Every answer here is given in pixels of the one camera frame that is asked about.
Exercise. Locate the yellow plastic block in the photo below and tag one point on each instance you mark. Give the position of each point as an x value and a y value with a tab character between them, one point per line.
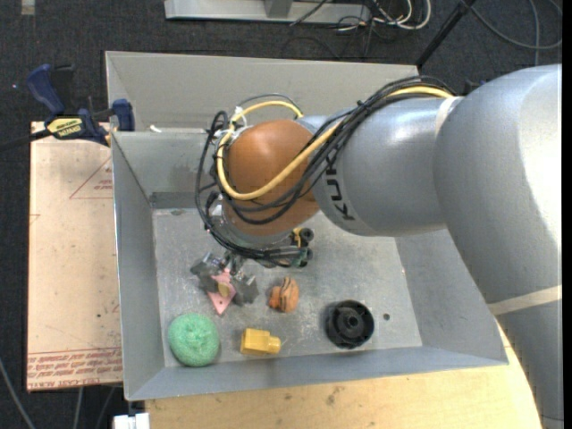
257	342

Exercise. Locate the green round scrubber sponge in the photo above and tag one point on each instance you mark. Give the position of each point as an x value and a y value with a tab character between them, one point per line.
193	339

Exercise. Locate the pink triangular block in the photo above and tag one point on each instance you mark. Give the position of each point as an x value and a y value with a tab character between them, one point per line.
220	303

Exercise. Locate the orange and brown striped toy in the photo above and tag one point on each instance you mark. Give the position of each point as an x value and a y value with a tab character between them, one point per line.
284	295

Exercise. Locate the black round plastic cap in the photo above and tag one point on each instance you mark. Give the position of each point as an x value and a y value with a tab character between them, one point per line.
349	324

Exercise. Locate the brown cardboard board, red print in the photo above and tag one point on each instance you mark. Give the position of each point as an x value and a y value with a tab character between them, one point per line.
71	257

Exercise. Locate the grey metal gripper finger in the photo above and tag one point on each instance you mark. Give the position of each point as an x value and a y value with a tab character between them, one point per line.
246	290
204	270

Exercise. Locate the grey metal bin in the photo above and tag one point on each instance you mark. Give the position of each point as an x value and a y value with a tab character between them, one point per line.
357	280

